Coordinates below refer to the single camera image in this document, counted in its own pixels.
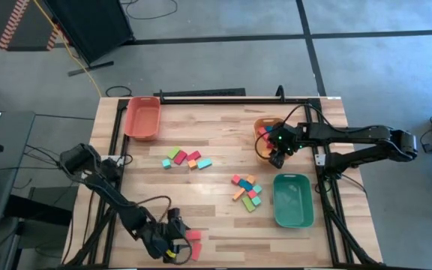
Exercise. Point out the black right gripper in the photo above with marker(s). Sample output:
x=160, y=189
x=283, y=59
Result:
x=278, y=159

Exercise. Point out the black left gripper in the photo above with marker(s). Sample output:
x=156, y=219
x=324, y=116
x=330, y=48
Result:
x=159, y=240

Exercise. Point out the red rectangular block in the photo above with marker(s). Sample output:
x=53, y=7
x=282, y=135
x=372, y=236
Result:
x=263, y=132
x=180, y=158
x=193, y=155

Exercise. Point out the large blue block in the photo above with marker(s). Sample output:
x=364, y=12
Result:
x=269, y=128

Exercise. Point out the medium blue block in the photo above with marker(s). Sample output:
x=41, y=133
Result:
x=245, y=185

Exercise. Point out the orange long block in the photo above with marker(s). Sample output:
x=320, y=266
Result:
x=239, y=194

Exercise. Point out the green long block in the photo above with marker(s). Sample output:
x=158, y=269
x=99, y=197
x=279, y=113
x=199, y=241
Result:
x=248, y=204

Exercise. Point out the light blue long block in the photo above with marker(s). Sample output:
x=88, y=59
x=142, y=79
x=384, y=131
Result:
x=204, y=163

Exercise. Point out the teal small cube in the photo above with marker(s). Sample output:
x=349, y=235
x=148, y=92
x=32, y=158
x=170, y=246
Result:
x=166, y=164
x=257, y=189
x=256, y=201

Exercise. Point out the light green rectangular block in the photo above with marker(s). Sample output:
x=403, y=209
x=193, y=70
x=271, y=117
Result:
x=173, y=153

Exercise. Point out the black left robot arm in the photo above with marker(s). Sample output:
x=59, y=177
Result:
x=107, y=195

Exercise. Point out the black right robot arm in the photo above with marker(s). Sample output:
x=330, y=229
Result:
x=351, y=133

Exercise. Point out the yellow sticker tag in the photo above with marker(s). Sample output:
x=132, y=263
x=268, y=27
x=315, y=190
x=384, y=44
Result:
x=170, y=254

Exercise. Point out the yellow orange plastic bin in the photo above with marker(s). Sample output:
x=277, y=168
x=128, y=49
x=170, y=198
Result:
x=264, y=122

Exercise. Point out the pink red small cube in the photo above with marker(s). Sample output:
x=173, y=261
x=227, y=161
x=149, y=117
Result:
x=252, y=194

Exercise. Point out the teal green plastic bin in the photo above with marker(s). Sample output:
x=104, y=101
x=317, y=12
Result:
x=293, y=202

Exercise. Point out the black table edge clamp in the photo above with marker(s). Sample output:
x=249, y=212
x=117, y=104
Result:
x=280, y=93

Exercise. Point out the black flat floor strip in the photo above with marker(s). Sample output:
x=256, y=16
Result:
x=201, y=92

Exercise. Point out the salmon plastic bin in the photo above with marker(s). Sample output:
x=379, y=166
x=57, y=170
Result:
x=143, y=120

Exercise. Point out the black floor box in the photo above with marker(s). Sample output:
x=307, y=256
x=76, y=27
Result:
x=43, y=210

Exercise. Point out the dark grey desk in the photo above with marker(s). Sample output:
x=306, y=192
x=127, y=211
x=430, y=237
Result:
x=13, y=168

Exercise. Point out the black partition panel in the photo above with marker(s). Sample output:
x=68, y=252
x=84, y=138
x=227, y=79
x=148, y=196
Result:
x=88, y=26

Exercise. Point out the black orange striped mat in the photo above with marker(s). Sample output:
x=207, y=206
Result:
x=13, y=22

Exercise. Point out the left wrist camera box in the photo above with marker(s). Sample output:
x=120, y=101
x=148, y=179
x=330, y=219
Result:
x=174, y=217

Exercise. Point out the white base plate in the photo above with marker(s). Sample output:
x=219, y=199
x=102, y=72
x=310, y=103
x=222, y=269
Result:
x=320, y=159

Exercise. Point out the black aluminium table frame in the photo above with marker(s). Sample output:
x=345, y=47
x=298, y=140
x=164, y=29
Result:
x=238, y=101

